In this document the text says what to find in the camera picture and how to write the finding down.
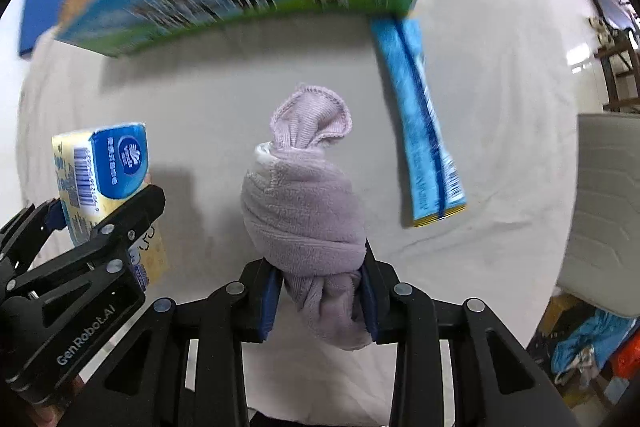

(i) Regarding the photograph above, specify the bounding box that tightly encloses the blue cloth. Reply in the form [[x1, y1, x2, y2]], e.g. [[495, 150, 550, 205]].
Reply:
[[550, 309, 637, 384]]

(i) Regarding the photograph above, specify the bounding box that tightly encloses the blue mat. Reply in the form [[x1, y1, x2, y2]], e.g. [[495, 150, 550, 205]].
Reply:
[[18, 0, 87, 58]]

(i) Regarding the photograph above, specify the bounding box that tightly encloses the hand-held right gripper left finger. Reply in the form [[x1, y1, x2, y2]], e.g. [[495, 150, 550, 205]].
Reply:
[[64, 259, 284, 427]]

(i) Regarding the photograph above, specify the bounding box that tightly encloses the small brown cardboard box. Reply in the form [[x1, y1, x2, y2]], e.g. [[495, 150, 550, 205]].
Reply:
[[539, 294, 582, 344]]

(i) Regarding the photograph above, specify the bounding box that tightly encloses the purple towel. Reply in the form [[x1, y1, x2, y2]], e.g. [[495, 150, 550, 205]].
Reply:
[[240, 83, 371, 352]]

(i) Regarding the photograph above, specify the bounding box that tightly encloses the white bed sheet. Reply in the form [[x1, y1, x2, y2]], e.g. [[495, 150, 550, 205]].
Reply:
[[15, 0, 601, 427]]

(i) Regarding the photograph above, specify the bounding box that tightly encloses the orange plastic item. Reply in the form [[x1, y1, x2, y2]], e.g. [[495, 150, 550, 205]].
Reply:
[[611, 351, 640, 379]]

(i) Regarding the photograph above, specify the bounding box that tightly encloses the wooden shelf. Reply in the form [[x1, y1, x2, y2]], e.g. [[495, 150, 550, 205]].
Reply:
[[594, 27, 640, 114]]

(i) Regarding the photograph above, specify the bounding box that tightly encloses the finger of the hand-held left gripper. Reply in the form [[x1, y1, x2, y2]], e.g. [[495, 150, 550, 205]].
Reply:
[[12, 185, 167, 295], [0, 199, 68, 269]]

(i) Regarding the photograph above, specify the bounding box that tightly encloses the yellow tissue pack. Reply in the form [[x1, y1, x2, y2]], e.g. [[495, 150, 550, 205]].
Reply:
[[51, 122, 170, 293]]

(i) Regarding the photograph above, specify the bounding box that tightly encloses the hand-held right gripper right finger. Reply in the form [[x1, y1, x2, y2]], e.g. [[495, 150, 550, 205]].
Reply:
[[356, 239, 582, 427]]

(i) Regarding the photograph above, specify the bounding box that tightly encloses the long blue tissue packet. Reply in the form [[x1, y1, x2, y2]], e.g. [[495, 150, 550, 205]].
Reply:
[[370, 18, 470, 228]]

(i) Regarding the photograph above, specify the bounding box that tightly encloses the white cushioned chair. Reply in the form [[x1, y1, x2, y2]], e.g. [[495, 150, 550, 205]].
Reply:
[[559, 112, 640, 319]]

